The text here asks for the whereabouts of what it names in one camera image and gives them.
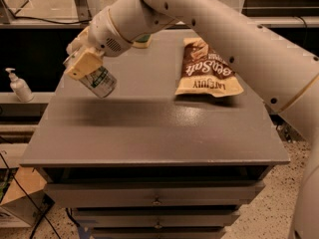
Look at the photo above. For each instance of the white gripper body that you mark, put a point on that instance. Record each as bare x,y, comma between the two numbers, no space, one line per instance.
102,37

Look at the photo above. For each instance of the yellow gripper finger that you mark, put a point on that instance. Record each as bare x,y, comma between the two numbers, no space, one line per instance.
82,61
80,42

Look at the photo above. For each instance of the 7up soda can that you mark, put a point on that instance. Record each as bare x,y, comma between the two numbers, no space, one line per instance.
100,82

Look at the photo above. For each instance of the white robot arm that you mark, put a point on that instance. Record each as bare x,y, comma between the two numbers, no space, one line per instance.
284,75

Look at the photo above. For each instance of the green yellow sponge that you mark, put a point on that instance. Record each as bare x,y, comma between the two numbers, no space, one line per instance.
143,42

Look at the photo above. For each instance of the white pump bottle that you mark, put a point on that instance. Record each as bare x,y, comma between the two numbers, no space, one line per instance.
19,87

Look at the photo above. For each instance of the brown chips bag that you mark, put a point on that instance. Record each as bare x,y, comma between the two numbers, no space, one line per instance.
203,71

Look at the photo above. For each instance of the grey drawer cabinet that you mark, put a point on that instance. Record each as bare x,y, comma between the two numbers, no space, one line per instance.
143,132

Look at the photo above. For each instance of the top drawer with knob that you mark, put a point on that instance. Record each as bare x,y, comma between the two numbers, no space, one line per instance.
96,195

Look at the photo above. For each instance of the drawer with knob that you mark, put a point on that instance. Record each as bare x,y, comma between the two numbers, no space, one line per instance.
156,218
96,195

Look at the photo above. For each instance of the cardboard box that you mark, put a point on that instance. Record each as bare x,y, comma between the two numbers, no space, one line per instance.
18,206

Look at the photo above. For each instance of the left metal bracket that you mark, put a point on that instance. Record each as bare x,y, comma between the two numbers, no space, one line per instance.
86,9

